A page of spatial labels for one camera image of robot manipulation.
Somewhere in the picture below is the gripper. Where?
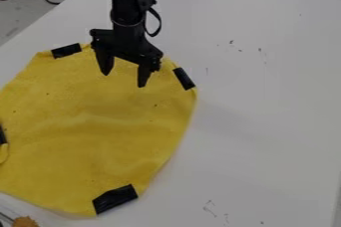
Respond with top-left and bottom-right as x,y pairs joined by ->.
89,22 -> 166,89

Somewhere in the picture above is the yellow cloth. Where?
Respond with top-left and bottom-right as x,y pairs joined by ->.
0,42 -> 199,218

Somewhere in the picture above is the orange toy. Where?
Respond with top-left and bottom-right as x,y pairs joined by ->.
10,215 -> 41,227

